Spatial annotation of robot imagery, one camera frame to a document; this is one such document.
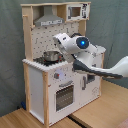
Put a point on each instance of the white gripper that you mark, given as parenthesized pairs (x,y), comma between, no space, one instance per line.
(60,39)

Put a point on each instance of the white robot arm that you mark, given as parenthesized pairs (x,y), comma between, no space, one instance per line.
(79,51)

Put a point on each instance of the wooden toy kitchen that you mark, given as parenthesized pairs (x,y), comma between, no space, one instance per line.
(40,84)

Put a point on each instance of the black toy stovetop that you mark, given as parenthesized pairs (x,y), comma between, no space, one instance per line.
(43,61)

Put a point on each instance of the silver toy pot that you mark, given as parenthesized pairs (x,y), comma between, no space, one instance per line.
(51,55)

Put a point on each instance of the red left oven knob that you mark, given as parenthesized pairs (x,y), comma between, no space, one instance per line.
(56,75)

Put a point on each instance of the toy microwave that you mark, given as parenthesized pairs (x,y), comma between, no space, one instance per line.
(77,11)

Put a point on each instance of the grey range hood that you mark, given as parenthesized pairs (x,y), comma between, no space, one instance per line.
(48,18)

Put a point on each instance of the grey toy ice dispenser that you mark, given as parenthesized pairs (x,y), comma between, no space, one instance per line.
(90,78)

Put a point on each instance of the toy oven door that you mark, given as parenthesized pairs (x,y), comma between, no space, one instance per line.
(65,96)

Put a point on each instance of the grey cupboard door handle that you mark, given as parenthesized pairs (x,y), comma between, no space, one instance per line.
(84,83)

